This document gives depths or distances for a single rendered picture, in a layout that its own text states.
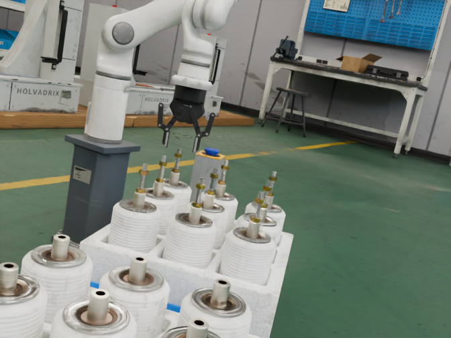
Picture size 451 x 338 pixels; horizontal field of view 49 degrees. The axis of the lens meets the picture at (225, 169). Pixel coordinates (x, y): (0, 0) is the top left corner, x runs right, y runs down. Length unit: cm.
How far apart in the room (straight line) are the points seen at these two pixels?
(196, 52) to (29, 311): 72
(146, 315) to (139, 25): 82
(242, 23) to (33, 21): 394
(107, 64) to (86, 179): 30
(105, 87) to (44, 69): 199
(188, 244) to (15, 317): 42
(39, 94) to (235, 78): 399
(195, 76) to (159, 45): 632
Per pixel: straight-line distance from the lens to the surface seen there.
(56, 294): 73
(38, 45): 331
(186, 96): 117
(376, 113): 609
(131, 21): 131
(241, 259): 94
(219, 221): 107
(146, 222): 99
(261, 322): 95
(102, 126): 134
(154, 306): 69
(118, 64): 135
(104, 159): 133
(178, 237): 96
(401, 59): 608
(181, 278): 95
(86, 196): 136
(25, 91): 308
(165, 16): 133
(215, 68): 472
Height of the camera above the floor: 56
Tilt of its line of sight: 11 degrees down
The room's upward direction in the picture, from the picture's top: 11 degrees clockwise
